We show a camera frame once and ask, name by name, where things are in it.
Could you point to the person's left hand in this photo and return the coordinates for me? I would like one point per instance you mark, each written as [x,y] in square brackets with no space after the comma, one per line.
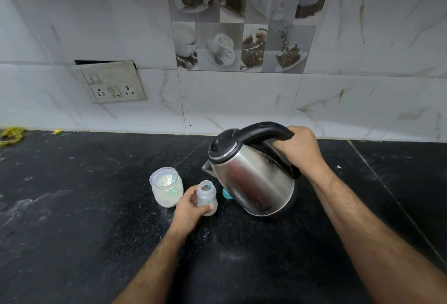
[187,211]

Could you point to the person's right hand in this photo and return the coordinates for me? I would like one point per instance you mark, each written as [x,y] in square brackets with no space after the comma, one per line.
[301,151]

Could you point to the person's right fingers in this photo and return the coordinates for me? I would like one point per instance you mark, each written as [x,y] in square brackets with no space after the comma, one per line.
[284,146]

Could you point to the person's left thumb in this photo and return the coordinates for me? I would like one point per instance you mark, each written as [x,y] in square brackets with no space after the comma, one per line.
[203,209]

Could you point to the clear baby bottle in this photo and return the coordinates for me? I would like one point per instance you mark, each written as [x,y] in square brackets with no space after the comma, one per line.
[207,197]

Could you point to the stainless steel electric kettle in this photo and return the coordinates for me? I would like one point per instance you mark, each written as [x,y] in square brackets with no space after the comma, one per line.
[249,171]

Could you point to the person's left forearm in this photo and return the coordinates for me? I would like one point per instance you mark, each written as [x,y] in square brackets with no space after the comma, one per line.
[153,268]

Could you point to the person's right forearm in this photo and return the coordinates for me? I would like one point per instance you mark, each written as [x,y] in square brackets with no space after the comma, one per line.
[373,241]

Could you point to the teal bottle cap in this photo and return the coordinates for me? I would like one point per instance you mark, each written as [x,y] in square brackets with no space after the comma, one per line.
[227,194]

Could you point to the clear jar of white powder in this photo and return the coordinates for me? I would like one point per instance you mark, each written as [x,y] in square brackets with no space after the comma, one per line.
[166,187]

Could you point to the white scoop in jar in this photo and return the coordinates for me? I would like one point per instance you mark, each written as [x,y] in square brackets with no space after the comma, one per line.
[171,178]

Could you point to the yellow scrap bundle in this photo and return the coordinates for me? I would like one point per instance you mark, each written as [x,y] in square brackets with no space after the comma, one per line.
[11,136]

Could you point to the white wall switch socket plate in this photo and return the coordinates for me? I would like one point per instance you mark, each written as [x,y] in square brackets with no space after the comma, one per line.
[110,85]

